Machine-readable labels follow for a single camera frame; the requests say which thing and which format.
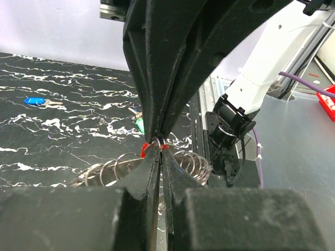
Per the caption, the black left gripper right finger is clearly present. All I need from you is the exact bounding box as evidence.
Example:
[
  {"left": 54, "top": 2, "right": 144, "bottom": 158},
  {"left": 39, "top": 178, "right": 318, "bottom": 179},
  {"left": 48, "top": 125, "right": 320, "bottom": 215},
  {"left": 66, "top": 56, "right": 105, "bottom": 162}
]
[{"left": 161, "top": 149, "right": 327, "bottom": 250}]

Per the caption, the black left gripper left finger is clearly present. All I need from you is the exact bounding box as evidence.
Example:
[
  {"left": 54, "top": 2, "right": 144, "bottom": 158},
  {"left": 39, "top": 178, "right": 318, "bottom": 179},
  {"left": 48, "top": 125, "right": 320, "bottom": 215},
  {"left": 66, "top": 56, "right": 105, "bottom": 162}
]
[{"left": 1, "top": 147, "right": 160, "bottom": 250}]

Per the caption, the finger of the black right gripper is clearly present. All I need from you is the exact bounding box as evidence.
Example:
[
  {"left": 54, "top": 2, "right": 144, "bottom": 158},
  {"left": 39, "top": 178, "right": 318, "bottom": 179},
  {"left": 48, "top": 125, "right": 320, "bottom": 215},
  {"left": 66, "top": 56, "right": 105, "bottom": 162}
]
[
  {"left": 160, "top": 1, "right": 290, "bottom": 137},
  {"left": 123, "top": 1, "right": 206, "bottom": 143}
]

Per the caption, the red tagged key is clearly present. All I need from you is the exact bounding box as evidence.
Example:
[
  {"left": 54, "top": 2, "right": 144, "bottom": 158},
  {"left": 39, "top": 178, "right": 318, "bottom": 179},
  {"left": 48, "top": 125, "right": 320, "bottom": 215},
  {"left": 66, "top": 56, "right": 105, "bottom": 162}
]
[{"left": 140, "top": 143, "right": 170, "bottom": 158}]

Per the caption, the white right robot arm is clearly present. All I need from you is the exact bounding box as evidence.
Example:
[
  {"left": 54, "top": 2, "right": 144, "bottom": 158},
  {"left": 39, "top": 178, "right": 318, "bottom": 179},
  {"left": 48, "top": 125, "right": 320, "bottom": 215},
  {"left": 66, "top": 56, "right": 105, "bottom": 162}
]
[{"left": 123, "top": 1, "right": 303, "bottom": 149}]

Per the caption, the green tagged key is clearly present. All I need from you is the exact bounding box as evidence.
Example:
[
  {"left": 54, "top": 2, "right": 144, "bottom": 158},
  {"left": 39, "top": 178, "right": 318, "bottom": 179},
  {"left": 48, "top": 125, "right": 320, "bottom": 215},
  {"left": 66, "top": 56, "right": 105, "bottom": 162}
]
[{"left": 128, "top": 108, "right": 144, "bottom": 134}]

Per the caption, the red plastic bin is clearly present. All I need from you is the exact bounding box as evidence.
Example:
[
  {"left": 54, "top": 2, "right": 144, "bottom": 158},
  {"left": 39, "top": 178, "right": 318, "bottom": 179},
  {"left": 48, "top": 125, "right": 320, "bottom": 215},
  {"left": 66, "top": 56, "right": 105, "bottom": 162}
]
[{"left": 316, "top": 93, "right": 335, "bottom": 122}]

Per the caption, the blue tagged key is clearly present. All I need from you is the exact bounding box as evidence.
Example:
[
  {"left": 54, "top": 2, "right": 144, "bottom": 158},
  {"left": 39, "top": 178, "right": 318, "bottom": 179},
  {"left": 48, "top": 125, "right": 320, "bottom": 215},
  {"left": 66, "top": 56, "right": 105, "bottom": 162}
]
[{"left": 24, "top": 97, "right": 63, "bottom": 106}]

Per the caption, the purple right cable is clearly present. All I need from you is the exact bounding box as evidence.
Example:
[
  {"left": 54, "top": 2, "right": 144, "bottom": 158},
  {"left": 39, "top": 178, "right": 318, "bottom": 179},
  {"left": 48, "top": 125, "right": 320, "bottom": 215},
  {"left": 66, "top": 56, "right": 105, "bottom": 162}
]
[{"left": 252, "top": 71, "right": 335, "bottom": 189}]

